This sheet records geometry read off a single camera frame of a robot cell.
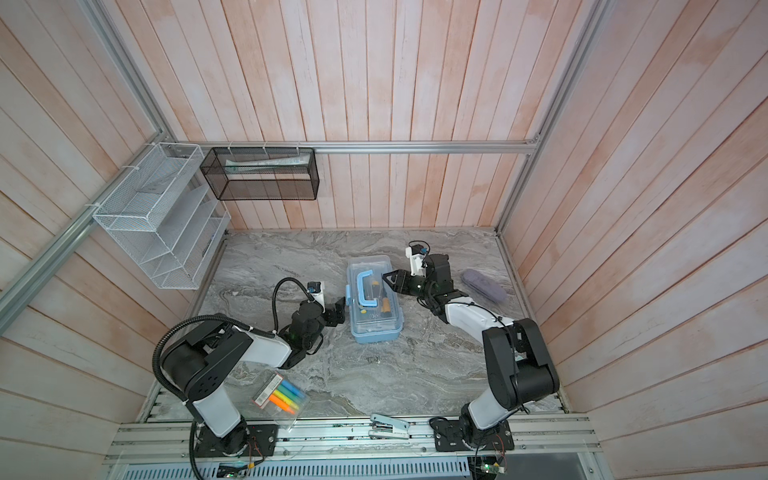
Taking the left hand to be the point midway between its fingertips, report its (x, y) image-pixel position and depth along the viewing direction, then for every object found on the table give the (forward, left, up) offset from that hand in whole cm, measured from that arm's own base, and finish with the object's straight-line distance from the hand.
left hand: (335, 302), depth 93 cm
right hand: (+3, -16, +9) cm, 19 cm away
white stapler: (-35, -17, -3) cm, 38 cm away
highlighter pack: (-28, +13, -4) cm, 31 cm away
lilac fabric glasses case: (+8, -51, -3) cm, 51 cm away
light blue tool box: (-12, -13, 0) cm, 18 cm away
